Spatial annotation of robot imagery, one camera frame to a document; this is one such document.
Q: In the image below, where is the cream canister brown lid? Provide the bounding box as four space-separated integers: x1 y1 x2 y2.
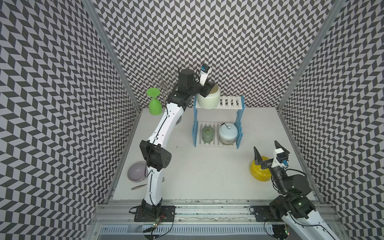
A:
198 84 221 110

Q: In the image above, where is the yellow patterned tea canister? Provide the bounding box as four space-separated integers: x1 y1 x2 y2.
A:
250 160 272 182

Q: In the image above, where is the blue white two-tier shelf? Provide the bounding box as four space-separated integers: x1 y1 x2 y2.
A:
192 96 246 149

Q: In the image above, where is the light blue tea canister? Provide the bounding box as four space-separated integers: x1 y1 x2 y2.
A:
219 123 239 145

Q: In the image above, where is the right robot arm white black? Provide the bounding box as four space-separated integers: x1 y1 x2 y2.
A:
254 141 339 240

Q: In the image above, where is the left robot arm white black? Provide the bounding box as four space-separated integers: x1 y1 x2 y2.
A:
140 64 214 218

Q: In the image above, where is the small green tea canister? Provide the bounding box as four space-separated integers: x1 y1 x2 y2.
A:
202 126 215 143

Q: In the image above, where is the green plastic wine glass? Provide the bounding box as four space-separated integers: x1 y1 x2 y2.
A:
147 88 163 116

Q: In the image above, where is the lilac plastic bowl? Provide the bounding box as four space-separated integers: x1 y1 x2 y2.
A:
127 161 148 183

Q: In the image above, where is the silver metal fork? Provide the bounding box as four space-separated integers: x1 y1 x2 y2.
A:
131 184 148 191

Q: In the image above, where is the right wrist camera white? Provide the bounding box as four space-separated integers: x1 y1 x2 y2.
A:
271 148 289 169

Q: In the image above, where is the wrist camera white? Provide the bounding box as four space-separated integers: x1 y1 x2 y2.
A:
199 64 212 86
271 148 289 169

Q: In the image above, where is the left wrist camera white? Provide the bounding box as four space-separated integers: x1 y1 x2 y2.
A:
199 64 212 86

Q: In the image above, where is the chrome wire cup stand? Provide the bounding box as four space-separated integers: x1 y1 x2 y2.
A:
145 72 177 106

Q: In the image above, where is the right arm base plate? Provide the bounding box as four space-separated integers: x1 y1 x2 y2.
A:
249 205 288 223

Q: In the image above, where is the aluminium front rail frame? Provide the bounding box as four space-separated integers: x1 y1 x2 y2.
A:
83 198 343 240

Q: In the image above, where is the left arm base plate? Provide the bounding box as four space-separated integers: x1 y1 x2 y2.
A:
134 206 176 223

